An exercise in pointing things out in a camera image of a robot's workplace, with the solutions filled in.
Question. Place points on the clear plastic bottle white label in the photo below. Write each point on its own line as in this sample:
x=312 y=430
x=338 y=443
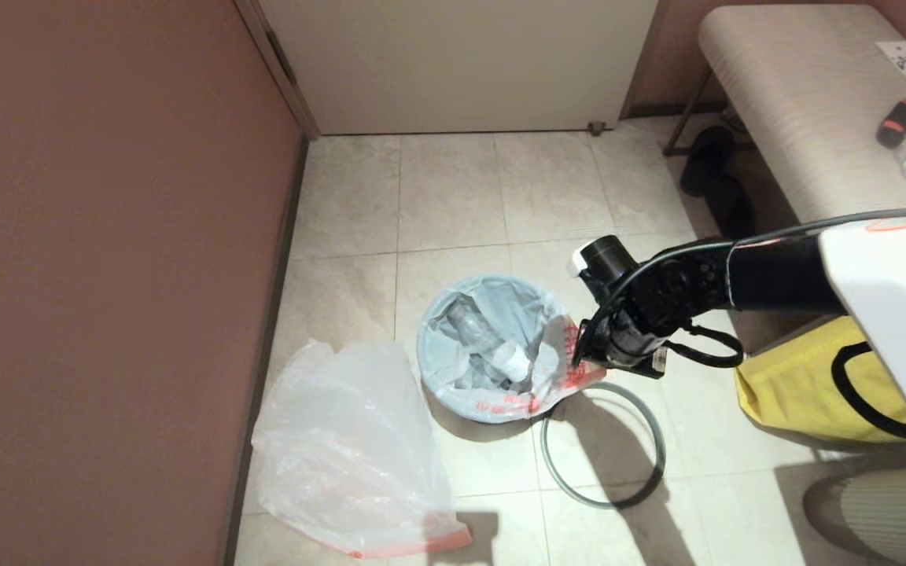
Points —
x=512 y=358

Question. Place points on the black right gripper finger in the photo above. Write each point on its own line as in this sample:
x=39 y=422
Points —
x=583 y=355
x=585 y=332

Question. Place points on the yellow fabric bag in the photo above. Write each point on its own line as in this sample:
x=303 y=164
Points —
x=783 y=393

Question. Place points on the spare white red plastic bag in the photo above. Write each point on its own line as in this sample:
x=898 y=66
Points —
x=492 y=409

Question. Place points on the white and red plastic bag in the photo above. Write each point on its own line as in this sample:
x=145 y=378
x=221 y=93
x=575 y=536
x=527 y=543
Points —
x=343 y=440

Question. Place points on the brown door frame post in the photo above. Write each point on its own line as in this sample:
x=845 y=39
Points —
x=642 y=71
x=276 y=67

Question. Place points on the small metal door stop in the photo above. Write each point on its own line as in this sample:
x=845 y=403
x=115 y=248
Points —
x=596 y=127

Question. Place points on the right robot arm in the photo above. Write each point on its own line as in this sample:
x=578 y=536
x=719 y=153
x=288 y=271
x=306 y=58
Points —
x=775 y=275

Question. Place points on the light wood bench metal legs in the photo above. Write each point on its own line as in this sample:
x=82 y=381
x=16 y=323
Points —
x=799 y=118

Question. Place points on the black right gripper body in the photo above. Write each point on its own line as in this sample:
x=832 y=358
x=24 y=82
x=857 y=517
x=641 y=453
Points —
x=626 y=346

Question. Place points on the pale door panel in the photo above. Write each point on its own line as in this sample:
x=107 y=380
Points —
x=461 y=63

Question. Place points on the black and red marker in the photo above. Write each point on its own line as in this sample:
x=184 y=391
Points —
x=893 y=124

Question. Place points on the grey ribbed round stool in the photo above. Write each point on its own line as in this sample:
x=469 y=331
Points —
x=878 y=527

